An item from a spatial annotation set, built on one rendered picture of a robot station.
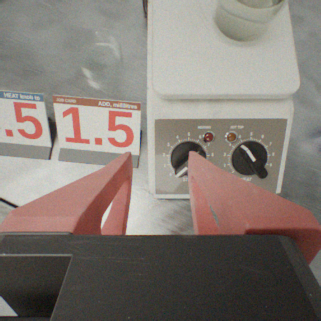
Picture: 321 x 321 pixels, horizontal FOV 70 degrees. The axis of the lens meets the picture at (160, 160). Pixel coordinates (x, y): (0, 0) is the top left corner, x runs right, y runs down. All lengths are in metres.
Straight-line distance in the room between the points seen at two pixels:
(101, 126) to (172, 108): 0.09
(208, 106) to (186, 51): 0.05
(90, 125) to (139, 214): 0.11
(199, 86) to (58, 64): 0.20
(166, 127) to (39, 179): 0.16
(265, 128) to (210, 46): 0.08
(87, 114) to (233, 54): 0.15
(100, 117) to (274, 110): 0.17
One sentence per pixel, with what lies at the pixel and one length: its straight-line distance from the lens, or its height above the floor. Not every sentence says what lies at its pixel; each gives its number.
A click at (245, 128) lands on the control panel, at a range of 0.22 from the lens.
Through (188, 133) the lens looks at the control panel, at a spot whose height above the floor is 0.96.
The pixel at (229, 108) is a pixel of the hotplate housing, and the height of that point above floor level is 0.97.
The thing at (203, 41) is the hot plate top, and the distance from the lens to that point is 0.22.
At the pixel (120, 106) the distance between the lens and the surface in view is 0.24.
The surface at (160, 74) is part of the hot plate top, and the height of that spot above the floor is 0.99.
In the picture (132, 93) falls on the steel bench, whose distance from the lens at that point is 0.29.
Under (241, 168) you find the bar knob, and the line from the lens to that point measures 0.22.
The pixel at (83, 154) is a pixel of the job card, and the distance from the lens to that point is 0.27.
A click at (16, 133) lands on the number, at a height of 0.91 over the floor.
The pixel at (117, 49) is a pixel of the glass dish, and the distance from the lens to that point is 0.32.
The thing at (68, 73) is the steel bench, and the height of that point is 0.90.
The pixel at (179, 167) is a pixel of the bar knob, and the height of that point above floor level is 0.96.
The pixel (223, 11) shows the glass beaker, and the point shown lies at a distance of 0.21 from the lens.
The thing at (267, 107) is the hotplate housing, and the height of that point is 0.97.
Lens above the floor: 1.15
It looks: 77 degrees down
